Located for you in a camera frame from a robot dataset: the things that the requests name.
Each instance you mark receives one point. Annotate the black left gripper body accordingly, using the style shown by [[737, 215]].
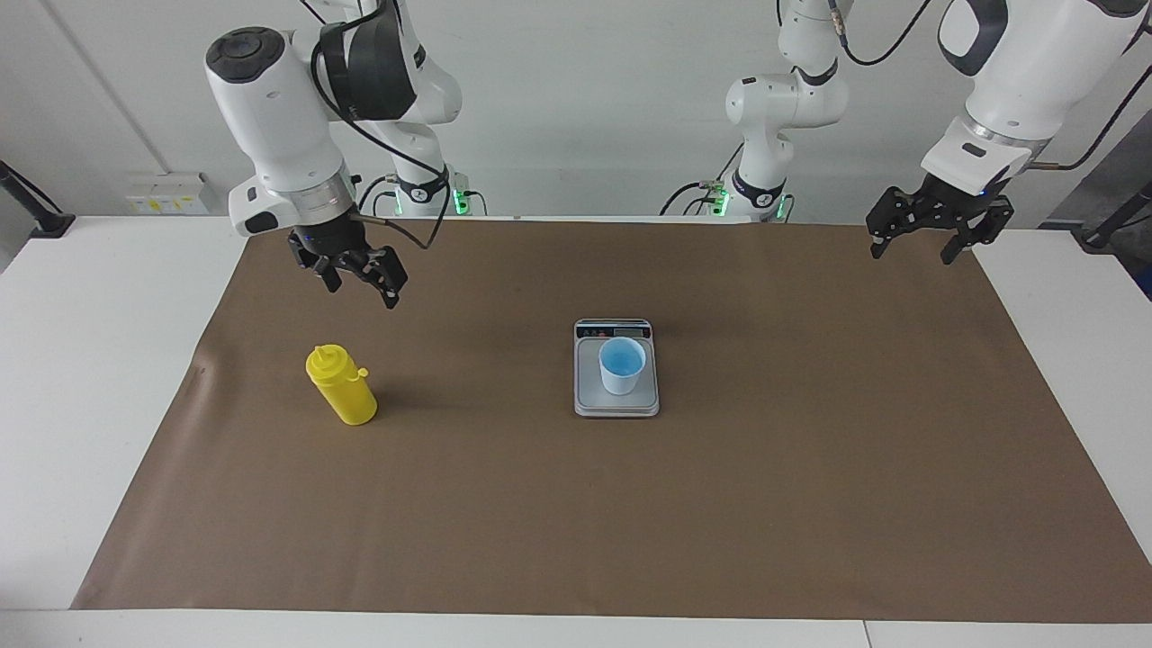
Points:
[[954, 202]]

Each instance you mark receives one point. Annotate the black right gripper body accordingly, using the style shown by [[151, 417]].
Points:
[[333, 241]]

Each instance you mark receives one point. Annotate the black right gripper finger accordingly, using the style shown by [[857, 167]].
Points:
[[387, 274], [319, 265]]

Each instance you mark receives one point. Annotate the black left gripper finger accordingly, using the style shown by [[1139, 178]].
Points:
[[889, 220], [983, 229]]

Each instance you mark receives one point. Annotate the yellow squeeze bottle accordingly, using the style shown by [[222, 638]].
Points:
[[346, 396]]

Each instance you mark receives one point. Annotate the light blue plastic cup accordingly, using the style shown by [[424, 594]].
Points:
[[623, 364]]

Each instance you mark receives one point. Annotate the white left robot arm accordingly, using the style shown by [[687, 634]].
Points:
[[1026, 63]]

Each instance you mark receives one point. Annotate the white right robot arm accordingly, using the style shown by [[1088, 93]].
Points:
[[279, 117]]

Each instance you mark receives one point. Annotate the silver digital kitchen scale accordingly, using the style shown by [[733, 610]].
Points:
[[589, 396]]

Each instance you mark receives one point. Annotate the brown paper table mat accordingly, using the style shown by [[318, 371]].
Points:
[[630, 522]]

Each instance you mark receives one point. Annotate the black camera stand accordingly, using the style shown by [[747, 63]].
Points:
[[40, 216], [1111, 225]]

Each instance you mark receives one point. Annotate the white wall socket box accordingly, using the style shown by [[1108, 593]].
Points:
[[166, 193]]

